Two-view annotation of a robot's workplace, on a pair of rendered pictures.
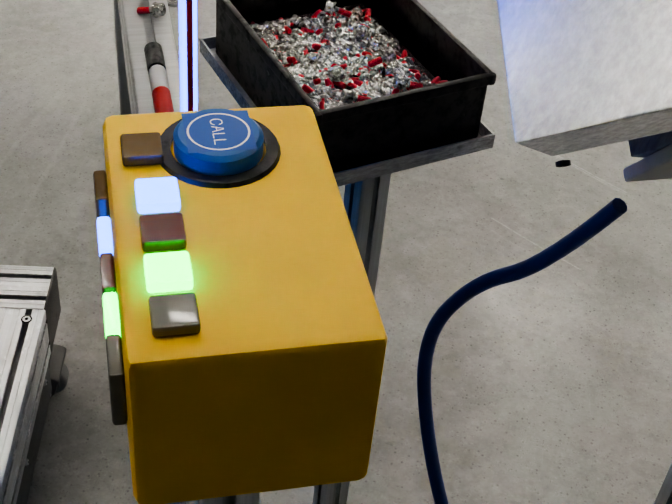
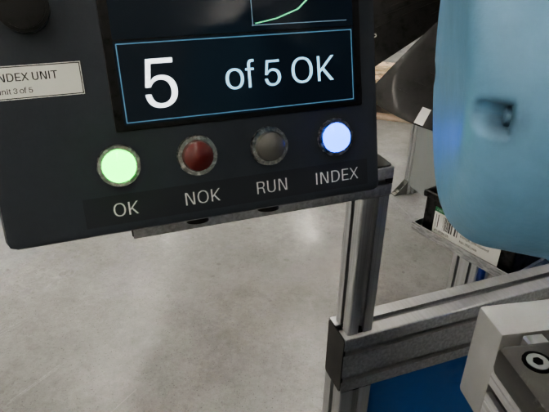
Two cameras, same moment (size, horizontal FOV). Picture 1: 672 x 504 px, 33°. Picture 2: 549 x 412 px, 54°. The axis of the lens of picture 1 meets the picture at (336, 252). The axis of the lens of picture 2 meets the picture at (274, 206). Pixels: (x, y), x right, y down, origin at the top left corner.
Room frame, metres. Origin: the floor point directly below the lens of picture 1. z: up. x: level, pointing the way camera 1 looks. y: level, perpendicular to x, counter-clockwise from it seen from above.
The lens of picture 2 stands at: (1.29, 0.71, 1.26)
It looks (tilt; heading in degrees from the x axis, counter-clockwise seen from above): 29 degrees down; 265
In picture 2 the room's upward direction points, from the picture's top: 1 degrees clockwise
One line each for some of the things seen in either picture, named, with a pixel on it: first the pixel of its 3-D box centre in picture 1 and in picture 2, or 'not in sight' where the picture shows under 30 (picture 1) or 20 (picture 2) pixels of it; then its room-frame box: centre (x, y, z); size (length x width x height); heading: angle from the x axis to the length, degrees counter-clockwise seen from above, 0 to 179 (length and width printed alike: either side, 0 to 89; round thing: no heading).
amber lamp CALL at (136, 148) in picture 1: (141, 149); not in sight; (0.40, 0.09, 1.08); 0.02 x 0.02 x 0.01; 15
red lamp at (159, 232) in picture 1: (162, 231); not in sight; (0.35, 0.07, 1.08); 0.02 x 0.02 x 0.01; 15
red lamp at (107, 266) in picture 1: (109, 295); not in sight; (0.34, 0.09, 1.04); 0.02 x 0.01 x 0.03; 15
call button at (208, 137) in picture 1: (218, 143); not in sight; (0.41, 0.06, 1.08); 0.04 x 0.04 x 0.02
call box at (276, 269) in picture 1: (229, 300); not in sight; (0.37, 0.05, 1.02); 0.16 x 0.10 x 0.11; 15
